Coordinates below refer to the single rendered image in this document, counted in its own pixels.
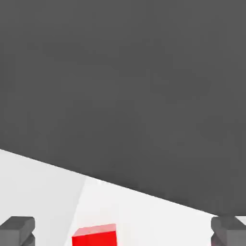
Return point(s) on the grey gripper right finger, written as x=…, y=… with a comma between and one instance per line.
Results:
x=229, y=232

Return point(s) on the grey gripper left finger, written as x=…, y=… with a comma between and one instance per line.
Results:
x=16, y=231

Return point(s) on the small red cube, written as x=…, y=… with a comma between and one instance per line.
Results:
x=95, y=237

